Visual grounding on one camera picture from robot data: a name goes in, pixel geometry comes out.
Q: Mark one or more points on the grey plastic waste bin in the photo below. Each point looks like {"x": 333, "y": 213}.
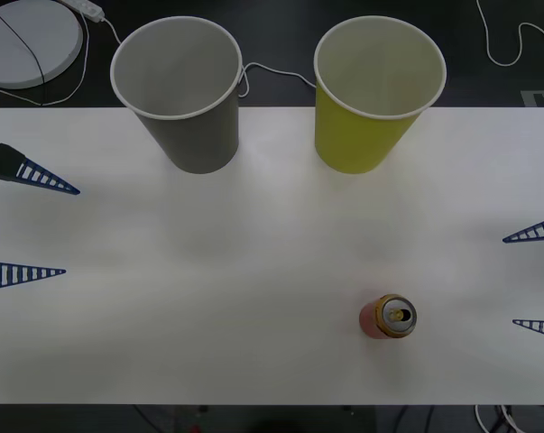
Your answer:
{"x": 195, "y": 135}

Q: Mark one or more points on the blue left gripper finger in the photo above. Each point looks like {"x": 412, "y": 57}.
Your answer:
{"x": 10, "y": 164}
{"x": 10, "y": 275}

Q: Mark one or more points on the red can with gold top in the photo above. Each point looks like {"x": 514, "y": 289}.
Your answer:
{"x": 389, "y": 316}

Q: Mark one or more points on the white power strip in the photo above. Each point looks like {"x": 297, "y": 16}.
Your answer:
{"x": 89, "y": 8}

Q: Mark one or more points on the yellow-green plastic waste bin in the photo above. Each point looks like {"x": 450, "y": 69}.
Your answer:
{"x": 353, "y": 144}

